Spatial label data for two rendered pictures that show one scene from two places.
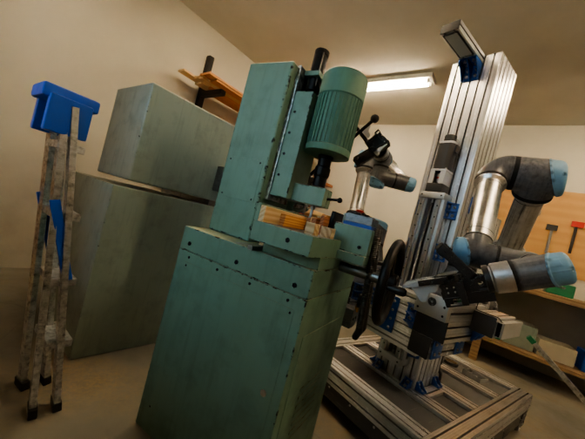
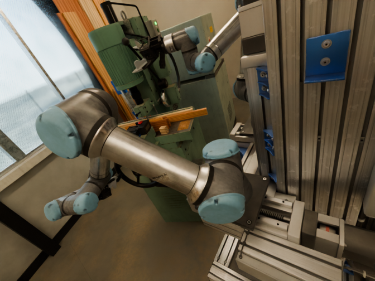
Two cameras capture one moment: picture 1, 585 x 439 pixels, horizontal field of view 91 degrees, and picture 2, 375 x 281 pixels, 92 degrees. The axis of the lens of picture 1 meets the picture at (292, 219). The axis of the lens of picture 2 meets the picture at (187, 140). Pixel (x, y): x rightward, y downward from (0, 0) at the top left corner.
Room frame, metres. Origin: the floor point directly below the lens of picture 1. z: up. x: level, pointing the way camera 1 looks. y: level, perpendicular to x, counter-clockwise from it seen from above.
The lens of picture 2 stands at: (1.14, -1.25, 1.39)
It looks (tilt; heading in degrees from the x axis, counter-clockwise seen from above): 31 degrees down; 82
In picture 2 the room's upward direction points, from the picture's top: 21 degrees counter-clockwise
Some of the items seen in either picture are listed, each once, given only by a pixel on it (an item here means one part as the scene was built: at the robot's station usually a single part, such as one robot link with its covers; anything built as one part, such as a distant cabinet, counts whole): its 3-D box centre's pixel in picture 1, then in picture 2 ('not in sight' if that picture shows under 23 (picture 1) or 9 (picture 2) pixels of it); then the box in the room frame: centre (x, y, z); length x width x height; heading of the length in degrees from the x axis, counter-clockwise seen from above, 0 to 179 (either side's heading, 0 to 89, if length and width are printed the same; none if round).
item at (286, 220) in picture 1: (319, 227); (163, 120); (1.19, -0.11, 0.92); 0.60 x 0.02 x 0.04; 151
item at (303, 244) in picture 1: (331, 245); (149, 137); (1.06, -0.16, 0.87); 0.61 x 0.30 x 0.06; 151
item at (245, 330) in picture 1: (247, 352); (180, 169); (1.16, 0.04, 0.36); 0.58 x 0.45 x 0.71; 61
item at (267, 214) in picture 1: (305, 223); (152, 121); (1.13, -0.05, 0.92); 0.60 x 0.02 x 0.05; 151
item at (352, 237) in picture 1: (355, 239); (142, 140); (1.02, -0.24, 0.91); 0.15 x 0.14 x 0.09; 151
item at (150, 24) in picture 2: not in sight; (154, 34); (1.38, 0.14, 1.40); 0.10 x 0.06 x 0.16; 61
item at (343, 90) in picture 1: (336, 118); (118, 59); (1.11, -0.06, 1.35); 0.18 x 0.18 x 0.31
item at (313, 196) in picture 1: (311, 198); (144, 108); (1.12, -0.05, 1.03); 0.14 x 0.07 x 0.09; 61
